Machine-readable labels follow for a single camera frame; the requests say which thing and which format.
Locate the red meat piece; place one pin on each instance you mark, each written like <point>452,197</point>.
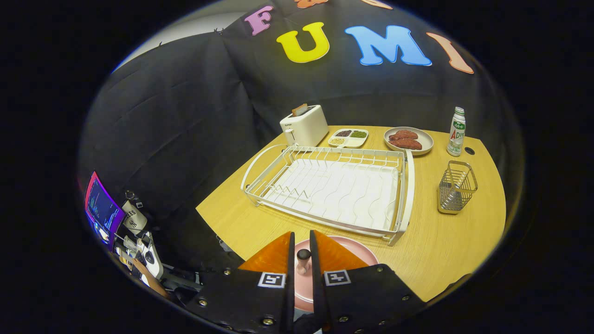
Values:
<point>403,135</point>
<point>408,144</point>

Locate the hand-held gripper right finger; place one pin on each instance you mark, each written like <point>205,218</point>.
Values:
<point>316,287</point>

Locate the pink plate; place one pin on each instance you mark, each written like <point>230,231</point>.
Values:
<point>304,292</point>

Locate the white printed cup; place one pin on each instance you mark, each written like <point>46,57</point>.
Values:
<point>133,218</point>

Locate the white toaster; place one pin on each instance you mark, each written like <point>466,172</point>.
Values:
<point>306,125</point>

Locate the computer monitor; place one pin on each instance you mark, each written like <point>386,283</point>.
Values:
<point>102,208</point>

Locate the white drink bottle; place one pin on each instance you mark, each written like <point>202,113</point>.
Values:
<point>456,137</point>

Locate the white device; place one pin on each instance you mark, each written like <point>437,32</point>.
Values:
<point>155,264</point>

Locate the beige plate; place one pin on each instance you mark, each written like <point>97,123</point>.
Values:
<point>427,144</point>

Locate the white divided bean dish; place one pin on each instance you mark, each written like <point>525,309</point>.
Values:
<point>355,141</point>

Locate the brown bread slice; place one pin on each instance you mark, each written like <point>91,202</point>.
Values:
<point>300,110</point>

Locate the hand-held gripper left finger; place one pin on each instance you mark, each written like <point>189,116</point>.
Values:
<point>290,278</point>

